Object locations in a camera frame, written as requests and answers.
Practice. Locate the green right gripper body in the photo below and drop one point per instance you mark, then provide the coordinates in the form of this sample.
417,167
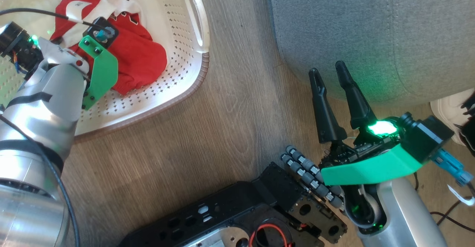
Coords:
367,167

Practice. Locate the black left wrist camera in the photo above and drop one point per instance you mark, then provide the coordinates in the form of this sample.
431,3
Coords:
16,45

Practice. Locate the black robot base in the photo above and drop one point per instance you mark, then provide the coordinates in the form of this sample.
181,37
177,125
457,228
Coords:
222,217

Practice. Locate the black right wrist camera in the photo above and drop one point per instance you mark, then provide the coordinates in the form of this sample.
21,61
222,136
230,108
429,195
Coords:
430,135

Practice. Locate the grey fabric sofa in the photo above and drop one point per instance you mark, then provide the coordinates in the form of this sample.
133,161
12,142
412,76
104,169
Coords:
371,24

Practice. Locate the white plastic laundry basket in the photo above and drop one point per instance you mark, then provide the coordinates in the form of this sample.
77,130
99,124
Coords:
174,72

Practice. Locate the red and white garment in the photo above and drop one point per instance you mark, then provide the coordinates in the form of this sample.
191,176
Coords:
141,58

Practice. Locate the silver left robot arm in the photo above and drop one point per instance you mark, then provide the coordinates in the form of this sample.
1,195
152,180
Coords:
41,106

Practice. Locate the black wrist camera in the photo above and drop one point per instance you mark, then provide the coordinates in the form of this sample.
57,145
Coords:
16,45
430,135

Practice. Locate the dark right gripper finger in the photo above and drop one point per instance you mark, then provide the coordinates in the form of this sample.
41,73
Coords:
358,106
326,117

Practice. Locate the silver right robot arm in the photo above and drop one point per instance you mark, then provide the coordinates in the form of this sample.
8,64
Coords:
404,217

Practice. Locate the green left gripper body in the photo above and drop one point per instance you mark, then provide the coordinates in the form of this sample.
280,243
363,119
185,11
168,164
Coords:
104,72

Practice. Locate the white shoe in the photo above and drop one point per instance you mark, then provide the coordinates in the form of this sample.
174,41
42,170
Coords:
445,108

